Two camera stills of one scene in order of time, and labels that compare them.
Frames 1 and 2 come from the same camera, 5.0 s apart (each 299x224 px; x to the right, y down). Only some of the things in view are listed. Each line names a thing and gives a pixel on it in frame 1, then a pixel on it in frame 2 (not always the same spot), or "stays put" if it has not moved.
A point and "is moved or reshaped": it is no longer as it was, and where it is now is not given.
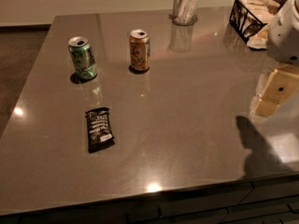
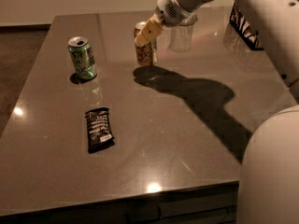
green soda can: [83, 57] stays put
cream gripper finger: [278, 87] to [151, 28]
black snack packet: [100, 135] stays put
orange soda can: [139, 50] is moved or reshaped
